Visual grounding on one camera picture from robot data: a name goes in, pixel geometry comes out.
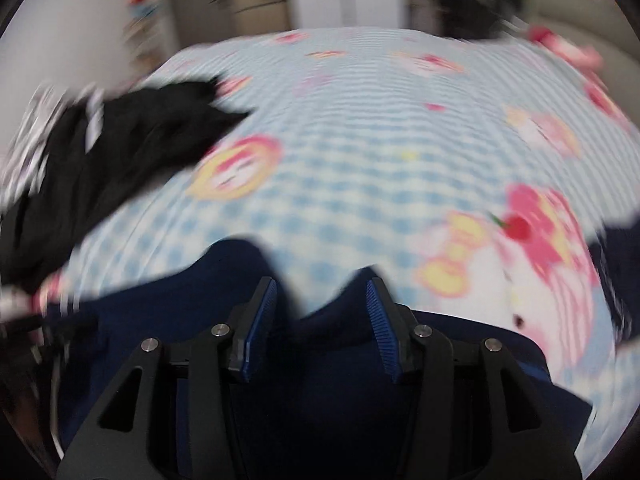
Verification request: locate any navy blue garment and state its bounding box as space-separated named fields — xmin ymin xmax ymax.
xmin=47 ymin=240 xmax=591 ymax=479

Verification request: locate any small folded navy garment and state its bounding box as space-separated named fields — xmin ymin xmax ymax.
xmin=588 ymin=218 xmax=640 ymax=346

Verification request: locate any blue checkered cartoon bedsheet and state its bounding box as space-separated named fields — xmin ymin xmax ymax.
xmin=47 ymin=27 xmax=639 ymax=474

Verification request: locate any black garment with white stripes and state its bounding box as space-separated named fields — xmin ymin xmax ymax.
xmin=1 ymin=78 xmax=249 ymax=295

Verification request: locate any white garment pile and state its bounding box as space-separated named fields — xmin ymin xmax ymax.
xmin=0 ymin=84 xmax=101 ymax=201

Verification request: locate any grey padded headboard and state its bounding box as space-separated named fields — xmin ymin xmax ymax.
xmin=524 ymin=0 xmax=639 ymax=89

